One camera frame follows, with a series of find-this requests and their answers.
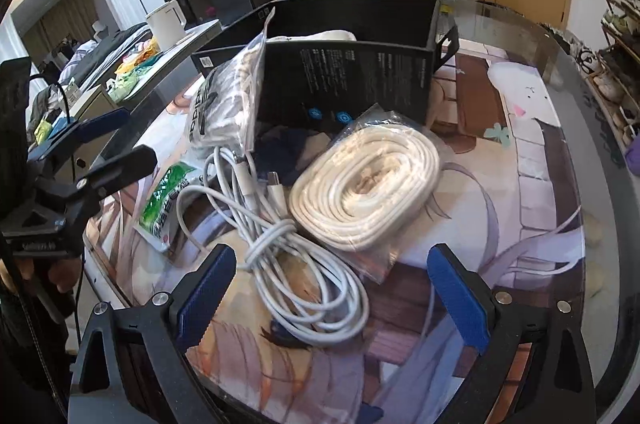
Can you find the rows of shoes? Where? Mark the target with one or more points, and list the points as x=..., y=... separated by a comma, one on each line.
x=615, y=24

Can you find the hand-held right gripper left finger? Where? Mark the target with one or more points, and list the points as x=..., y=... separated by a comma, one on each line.
x=205, y=294

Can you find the person's left hand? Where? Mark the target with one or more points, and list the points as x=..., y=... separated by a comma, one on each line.
x=65, y=274

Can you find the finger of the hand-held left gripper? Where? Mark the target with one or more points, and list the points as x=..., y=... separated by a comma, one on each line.
x=125, y=164
x=105, y=119

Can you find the white electric kettle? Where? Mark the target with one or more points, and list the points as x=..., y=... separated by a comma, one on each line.
x=167, y=24

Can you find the black cardboard box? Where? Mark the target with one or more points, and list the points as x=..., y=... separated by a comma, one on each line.
x=350, y=74

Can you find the wooden shoe rack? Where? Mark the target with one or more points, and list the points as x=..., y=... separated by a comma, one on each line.
x=617, y=54

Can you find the white foam piece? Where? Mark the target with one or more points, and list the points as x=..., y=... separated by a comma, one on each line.
x=335, y=35

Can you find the green and white packet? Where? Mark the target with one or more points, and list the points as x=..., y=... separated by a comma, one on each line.
x=165, y=204

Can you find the purple bag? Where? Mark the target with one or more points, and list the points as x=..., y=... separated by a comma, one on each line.
x=634, y=160

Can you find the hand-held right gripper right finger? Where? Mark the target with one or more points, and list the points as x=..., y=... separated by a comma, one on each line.
x=460, y=299

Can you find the bag of laces black logo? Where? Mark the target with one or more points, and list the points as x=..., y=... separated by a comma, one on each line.
x=225, y=104

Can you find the pile of snack packets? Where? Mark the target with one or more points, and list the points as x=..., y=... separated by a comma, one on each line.
x=132, y=69

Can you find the clear bag of white laces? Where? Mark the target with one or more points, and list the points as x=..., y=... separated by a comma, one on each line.
x=360, y=184

